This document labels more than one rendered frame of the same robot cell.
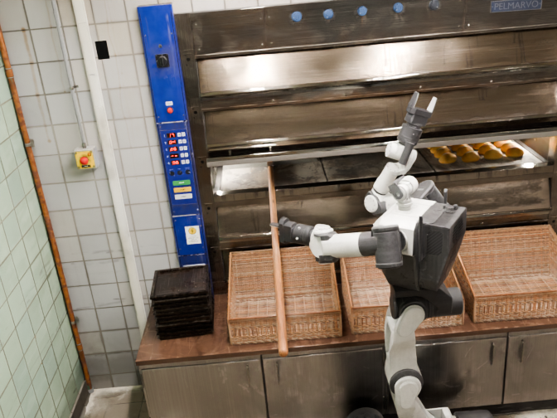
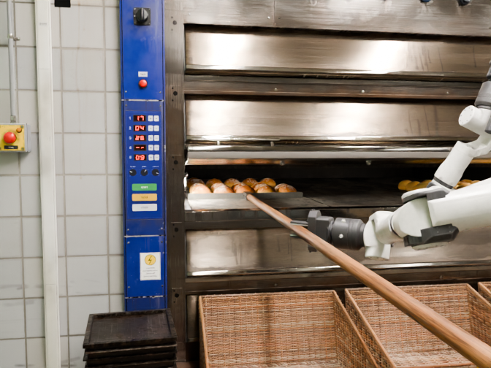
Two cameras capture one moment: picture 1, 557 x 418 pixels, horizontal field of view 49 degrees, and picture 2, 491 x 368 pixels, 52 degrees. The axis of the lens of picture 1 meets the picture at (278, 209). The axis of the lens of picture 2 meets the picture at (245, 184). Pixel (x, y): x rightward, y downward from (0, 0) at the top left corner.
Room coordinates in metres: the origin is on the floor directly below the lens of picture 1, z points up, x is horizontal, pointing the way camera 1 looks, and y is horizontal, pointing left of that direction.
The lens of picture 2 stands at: (1.05, 0.43, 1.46)
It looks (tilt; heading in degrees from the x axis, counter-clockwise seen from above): 5 degrees down; 350
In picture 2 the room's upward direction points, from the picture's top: straight up
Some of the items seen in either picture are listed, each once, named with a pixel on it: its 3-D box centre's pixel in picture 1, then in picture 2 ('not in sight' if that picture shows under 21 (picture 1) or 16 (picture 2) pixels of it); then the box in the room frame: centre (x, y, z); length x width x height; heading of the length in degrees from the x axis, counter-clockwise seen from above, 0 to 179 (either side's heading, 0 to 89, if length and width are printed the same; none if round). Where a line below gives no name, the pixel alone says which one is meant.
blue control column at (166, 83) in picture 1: (201, 159); (149, 207); (3.91, 0.49, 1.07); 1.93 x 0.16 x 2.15; 0
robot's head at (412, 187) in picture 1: (404, 191); not in sight; (2.13, -0.48, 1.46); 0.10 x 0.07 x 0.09; 145
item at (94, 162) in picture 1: (86, 157); (13, 137); (2.94, 0.94, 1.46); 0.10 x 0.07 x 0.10; 90
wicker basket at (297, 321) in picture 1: (283, 292); (280, 350); (2.71, 0.01, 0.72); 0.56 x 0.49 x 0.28; 89
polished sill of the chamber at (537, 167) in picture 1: (382, 182); (398, 211); (3.01, -0.56, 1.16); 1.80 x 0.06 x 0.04; 90
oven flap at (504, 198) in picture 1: (384, 207); (400, 244); (2.99, -0.56, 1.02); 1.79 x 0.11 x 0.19; 90
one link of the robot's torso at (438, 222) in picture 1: (418, 242); not in sight; (2.09, -0.53, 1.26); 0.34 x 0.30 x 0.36; 145
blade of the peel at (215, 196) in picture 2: (268, 153); (240, 191); (3.55, 0.03, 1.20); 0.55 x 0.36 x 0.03; 90
